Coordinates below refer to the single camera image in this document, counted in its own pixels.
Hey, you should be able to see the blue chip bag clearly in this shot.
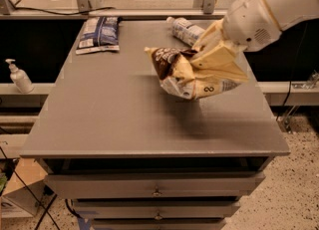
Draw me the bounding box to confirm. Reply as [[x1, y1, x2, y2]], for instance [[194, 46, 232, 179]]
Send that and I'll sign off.
[[76, 16, 120, 55]]

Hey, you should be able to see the white pump sanitizer bottle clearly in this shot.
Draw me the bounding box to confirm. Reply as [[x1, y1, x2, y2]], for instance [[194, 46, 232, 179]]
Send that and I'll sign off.
[[5, 59, 34, 94]]

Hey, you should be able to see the black cable on shelf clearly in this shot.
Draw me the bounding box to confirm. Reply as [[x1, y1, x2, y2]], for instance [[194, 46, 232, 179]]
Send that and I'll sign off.
[[13, 6, 117, 17]]

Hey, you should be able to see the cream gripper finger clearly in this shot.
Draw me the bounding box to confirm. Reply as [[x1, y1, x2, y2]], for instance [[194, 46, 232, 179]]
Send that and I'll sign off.
[[192, 24, 219, 52], [190, 45, 248, 83]]

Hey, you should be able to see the clear plastic water bottle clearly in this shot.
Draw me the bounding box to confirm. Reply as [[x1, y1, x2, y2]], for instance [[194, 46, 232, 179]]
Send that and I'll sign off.
[[166, 17, 204, 46]]

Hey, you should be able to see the black cable on floor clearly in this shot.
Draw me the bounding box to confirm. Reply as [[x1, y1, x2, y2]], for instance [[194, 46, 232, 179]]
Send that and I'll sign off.
[[0, 145, 63, 230]]

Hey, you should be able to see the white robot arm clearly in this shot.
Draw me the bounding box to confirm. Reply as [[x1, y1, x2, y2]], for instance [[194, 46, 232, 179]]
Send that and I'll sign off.
[[192, 0, 319, 82]]

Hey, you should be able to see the cardboard box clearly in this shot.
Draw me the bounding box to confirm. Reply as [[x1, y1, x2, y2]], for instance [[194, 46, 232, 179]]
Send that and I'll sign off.
[[1, 158, 47, 218]]

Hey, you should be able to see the grey drawer cabinet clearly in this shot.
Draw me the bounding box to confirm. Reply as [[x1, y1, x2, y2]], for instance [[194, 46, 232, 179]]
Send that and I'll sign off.
[[22, 21, 289, 230]]

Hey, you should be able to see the brown sea salt chip bag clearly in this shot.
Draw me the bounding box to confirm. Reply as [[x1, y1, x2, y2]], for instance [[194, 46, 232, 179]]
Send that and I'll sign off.
[[145, 47, 243, 100]]

